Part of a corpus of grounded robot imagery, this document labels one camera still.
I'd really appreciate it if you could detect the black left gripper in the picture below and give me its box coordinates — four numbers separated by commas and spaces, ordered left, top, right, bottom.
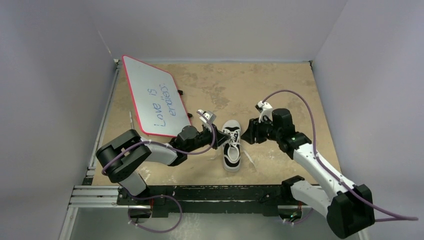
185, 123, 230, 153

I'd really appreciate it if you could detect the white shoelace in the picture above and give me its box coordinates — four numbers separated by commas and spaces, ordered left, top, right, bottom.
222, 126, 257, 172

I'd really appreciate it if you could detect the black and white sneaker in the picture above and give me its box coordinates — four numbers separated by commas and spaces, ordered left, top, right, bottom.
222, 119, 241, 172

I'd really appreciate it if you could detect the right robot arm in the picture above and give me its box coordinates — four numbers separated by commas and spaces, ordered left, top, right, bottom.
241, 106, 376, 239

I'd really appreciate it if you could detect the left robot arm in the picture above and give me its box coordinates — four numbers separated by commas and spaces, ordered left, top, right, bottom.
95, 125, 231, 205

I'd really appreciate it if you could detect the pink-framed whiteboard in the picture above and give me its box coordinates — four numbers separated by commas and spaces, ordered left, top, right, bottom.
122, 55, 191, 137

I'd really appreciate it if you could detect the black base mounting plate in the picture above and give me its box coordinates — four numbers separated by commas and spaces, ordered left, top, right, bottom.
117, 184, 308, 221

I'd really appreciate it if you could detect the grey marker pen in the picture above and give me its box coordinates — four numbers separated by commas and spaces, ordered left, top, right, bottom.
129, 111, 135, 130

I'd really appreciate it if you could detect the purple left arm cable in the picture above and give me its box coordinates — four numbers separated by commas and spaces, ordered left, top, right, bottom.
100, 110, 218, 233

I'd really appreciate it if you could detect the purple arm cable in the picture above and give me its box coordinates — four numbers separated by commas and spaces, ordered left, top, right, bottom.
100, 110, 218, 233
261, 89, 419, 226

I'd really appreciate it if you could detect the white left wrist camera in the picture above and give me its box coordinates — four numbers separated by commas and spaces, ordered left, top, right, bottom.
197, 109, 217, 126

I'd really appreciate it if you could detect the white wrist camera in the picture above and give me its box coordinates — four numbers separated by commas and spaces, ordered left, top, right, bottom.
197, 109, 217, 126
255, 101, 274, 123

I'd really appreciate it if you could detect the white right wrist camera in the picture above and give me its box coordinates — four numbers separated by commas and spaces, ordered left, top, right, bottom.
255, 101, 274, 123

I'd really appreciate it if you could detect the aluminium frame rail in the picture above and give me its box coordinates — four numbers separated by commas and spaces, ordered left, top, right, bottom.
67, 185, 363, 210

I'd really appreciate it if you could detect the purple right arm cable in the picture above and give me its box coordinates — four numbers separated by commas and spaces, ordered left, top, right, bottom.
261, 89, 419, 226

